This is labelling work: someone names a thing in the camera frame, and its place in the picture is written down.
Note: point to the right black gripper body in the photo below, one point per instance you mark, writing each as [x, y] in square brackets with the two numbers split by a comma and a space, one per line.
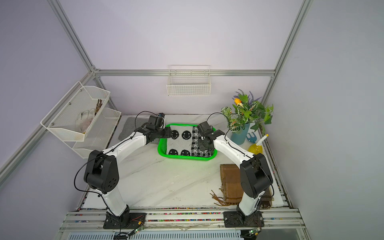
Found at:
[203, 145]

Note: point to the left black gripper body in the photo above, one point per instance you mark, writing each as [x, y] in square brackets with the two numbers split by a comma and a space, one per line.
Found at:
[157, 131]

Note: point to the green plastic basket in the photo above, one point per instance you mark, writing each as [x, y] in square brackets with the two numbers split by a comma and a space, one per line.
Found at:
[162, 147]

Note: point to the smiley houndstooth scarf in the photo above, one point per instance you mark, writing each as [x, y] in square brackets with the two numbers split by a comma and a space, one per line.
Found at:
[186, 141]

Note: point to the brown plaid fringed scarf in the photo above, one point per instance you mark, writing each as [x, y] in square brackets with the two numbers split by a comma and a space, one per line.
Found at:
[231, 186]

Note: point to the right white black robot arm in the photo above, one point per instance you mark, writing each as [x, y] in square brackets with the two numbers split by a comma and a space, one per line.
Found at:
[255, 173]

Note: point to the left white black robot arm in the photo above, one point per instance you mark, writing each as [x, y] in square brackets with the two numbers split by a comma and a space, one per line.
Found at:
[102, 169]

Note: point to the grey folded scarf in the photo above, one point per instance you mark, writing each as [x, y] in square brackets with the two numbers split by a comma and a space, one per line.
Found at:
[131, 123]

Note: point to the artificial plant in blue vase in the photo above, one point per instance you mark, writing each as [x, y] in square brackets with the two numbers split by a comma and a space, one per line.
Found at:
[246, 113]

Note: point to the small blue garden fork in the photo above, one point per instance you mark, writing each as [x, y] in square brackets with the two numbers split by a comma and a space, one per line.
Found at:
[252, 138]

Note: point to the yellow spray bottle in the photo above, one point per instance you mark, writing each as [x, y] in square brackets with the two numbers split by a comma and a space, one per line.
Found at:
[257, 147]

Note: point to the white mesh lower shelf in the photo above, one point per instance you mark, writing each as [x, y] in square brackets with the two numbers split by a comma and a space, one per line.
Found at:
[100, 134]

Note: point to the white mesh shelf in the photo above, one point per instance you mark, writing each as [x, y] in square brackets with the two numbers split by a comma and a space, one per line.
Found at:
[60, 121]
[100, 134]

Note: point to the clear plastic item in shelf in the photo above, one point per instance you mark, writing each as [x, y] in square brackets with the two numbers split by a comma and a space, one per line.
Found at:
[84, 120]

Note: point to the white mesh upper shelf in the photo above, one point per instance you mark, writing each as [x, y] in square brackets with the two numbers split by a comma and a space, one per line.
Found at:
[60, 121]

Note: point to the white wire wall basket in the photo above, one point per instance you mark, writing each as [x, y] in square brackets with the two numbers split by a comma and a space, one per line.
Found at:
[189, 80]

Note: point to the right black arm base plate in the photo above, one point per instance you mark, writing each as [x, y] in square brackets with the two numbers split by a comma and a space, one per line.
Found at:
[235, 219]

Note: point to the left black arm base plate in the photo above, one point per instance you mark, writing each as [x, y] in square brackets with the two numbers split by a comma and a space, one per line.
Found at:
[125, 221]

